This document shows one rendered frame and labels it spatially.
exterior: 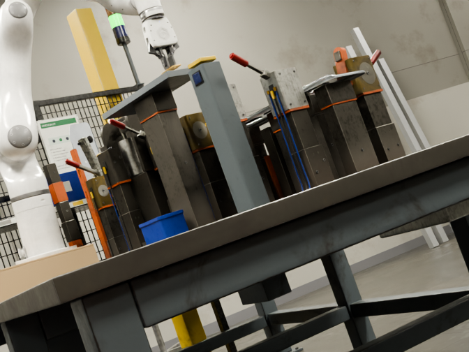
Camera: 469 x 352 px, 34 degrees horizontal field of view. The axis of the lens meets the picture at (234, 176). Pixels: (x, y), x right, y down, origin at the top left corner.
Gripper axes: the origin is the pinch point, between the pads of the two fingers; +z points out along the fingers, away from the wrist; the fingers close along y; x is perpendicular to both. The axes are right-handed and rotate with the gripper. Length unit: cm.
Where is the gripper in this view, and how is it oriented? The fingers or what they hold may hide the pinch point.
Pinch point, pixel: (168, 62)
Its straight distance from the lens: 264.9
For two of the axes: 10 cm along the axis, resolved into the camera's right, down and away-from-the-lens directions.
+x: -5.3, 2.3, 8.1
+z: 3.3, 9.4, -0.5
